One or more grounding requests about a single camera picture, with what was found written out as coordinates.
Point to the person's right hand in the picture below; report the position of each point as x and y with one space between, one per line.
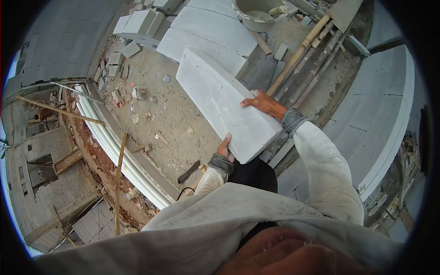
266 103

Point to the person's left hand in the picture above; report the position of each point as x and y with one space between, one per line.
224 149

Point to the person's right thumb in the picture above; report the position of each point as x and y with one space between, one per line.
249 102

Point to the person's left thumb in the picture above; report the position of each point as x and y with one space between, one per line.
227 140

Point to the person's right fingers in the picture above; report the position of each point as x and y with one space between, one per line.
258 93

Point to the large white concrete block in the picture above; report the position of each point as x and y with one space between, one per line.
223 103

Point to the person's legs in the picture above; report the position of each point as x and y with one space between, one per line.
256 175

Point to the small grey block piece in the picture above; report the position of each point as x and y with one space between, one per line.
281 52

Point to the short wooden plank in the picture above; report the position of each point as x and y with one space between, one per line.
260 42

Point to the light bamboo pole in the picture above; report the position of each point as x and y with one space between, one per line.
297 56

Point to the bundle of grey bamboo poles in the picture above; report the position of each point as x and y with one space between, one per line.
314 67

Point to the stack of white concrete blocks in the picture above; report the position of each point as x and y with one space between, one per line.
209 34

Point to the grey mortar bucket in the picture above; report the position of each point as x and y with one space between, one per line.
259 15

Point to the person's body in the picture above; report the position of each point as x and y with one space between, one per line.
220 227

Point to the scattered brick rubble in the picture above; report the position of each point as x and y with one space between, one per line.
132 99

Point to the long grey block piece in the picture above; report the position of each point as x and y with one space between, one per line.
358 45

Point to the bundle of white pipes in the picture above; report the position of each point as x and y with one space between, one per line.
113 144

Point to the thin wooden pole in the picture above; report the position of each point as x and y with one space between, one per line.
119 182

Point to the flat grey board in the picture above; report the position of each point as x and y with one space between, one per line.
344 14

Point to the pile of cut block pieces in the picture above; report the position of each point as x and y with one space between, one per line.
137 25

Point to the thin metal bar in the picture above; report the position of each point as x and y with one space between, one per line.
75 92

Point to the long wooden slat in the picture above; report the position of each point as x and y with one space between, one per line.
60 110

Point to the unfinished block building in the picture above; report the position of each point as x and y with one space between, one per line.
41 172

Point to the curved white block wall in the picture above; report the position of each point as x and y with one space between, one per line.
374 113

